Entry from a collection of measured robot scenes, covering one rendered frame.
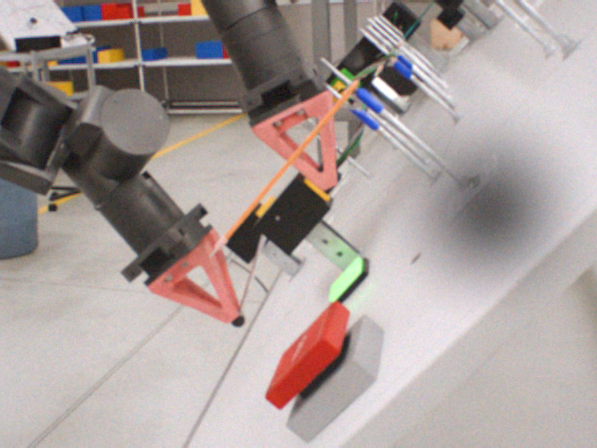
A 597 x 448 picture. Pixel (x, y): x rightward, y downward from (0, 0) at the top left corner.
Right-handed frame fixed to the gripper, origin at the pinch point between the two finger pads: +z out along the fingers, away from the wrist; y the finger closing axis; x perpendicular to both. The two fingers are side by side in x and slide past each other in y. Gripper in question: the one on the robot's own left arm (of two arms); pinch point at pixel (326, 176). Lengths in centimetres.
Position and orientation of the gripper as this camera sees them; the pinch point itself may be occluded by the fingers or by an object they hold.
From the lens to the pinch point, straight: 62.8
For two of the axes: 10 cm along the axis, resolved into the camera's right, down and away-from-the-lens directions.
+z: 4.5, 8.8, 1.3
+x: -8.9, 4.3, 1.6
